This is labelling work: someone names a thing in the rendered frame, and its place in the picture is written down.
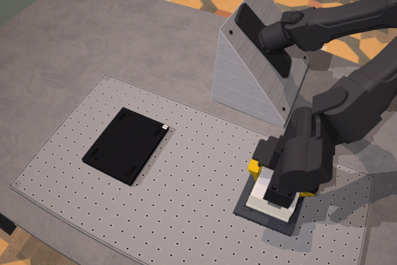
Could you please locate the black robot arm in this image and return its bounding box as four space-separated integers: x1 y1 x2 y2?
234 0 397 209

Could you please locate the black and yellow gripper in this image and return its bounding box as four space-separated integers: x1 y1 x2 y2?
248 136 319 197

